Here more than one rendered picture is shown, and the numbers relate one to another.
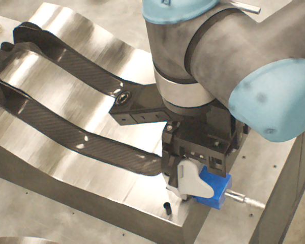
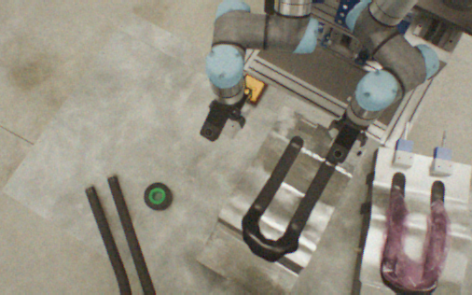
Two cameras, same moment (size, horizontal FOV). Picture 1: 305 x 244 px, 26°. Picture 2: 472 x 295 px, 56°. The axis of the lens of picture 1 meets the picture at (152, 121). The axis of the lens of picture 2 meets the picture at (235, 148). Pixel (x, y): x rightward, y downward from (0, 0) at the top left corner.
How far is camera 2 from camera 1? 0.91 m
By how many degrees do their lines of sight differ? 39
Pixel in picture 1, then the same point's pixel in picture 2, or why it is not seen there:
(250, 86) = (429, 69)
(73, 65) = (264, 199)
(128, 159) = (325, 173)
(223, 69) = (418, 78)
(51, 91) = (284, 210)
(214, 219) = not seen: hidden behind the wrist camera
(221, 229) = not seen: hidden behind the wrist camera
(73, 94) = (283, 200)
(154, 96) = (348, 135)
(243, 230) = not seen: hidden behind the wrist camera
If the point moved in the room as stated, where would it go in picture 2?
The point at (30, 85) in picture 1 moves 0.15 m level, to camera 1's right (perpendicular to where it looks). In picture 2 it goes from (283, 221) to (275, 165)
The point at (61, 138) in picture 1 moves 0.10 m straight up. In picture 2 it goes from (309, 207) to (313, 203)
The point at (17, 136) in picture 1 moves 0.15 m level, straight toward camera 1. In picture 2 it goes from (313, 229) to (364, 203)
